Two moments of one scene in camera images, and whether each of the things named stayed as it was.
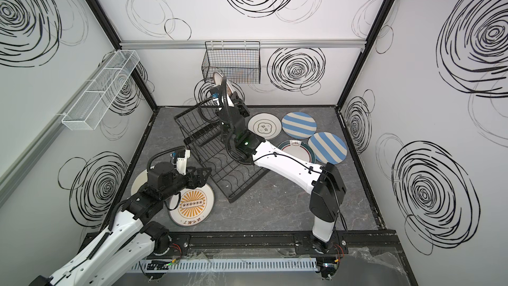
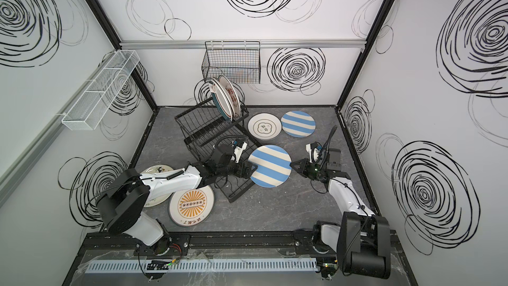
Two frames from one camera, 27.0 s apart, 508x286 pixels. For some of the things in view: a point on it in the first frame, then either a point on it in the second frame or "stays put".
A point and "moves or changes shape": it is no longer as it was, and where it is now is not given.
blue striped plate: x=298 y=125 stays put
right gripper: x=225 y=114 -> x=304 y=170
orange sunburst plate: x=192 y=207 stays put
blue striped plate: x=328 y=147 moves or changes shape
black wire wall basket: x=238 y=61 stays put
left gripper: x=201 y=181 -> x=248 y=173
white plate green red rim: x=299 y=149 moves or changes shape
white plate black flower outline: x=266 y=125 stays put
